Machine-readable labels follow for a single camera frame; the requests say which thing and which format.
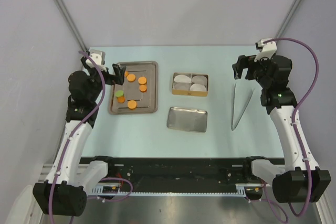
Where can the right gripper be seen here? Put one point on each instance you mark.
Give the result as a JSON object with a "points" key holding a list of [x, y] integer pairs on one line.
{"points": [[244, 62]]}

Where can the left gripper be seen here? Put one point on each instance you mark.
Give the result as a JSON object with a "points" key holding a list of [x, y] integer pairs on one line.
{"points": [[119, 71]]}

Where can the green cookie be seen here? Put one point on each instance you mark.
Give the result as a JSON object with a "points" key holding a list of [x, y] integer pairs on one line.
{"points": [[119, 93]]}

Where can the steel tongs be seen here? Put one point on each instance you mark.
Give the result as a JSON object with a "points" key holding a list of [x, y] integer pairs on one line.
{"points": [[240, 101]]}

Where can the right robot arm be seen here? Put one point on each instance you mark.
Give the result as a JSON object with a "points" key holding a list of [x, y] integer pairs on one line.
{"points": [[301, 178]]}

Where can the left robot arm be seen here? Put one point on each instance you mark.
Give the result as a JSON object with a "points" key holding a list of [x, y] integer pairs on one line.
{"points": [[64, 191]]}

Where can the steel baking tray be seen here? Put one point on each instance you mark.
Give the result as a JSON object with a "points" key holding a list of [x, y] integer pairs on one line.
{"points": [[147, 102]]}

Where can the white paper cup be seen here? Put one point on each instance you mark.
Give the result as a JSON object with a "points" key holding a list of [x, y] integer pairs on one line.
{"points": [[198, 87], [182, 79], [182, 86], [202, 80]]}

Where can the gold cookie tin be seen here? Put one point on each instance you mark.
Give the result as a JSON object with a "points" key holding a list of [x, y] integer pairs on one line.
{"points": [[190, 93]]}

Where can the steel tin lid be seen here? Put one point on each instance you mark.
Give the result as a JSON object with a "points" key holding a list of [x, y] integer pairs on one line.
{"points": [[189, 120]]}

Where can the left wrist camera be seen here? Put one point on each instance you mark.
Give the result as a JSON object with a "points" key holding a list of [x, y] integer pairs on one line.
{"points": [[98, 57]]}

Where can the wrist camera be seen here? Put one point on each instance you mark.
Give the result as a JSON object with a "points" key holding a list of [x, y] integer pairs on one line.
{"points": [[98, 57], [267, 48]]}

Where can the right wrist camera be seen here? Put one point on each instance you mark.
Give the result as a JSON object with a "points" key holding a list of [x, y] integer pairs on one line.
{"points": [[267, 48]]}

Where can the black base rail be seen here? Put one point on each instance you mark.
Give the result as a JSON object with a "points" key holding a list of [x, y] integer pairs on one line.
{"points": [[178, 174]]}

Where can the white cable duct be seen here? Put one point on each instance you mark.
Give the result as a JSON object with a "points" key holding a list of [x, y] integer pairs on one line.
{"points": [[237, 190]]}

